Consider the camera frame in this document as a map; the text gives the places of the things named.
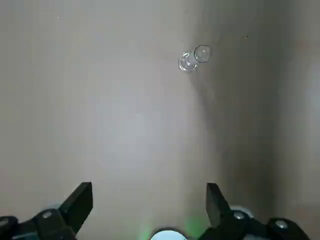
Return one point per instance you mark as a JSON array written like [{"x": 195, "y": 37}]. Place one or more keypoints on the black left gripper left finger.
[{"x": 72, "y": 207}]

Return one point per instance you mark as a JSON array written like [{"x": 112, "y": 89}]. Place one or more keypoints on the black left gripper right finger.
[{"x": 220, "y": 207}]

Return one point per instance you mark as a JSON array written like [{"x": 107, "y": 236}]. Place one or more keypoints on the clear glass beaker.
[{"x": 197, "y": 57}]

